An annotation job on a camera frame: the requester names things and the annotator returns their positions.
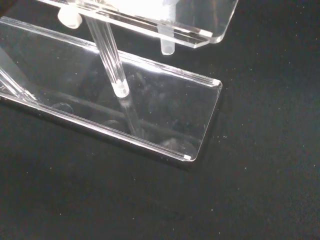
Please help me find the clear funnel stand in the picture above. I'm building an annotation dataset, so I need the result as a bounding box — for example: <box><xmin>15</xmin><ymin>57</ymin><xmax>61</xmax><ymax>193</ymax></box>
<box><xmin>0</xmin><ymin>0</ymin><xmax>239</xmax><ymax>163</ymax></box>

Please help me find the black cloth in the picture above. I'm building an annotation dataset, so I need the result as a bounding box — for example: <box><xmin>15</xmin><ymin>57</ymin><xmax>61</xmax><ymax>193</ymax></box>
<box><xmin>0</xmin><ymin>0</ymin><xmax>320</xmax><ymax>240</ymax></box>

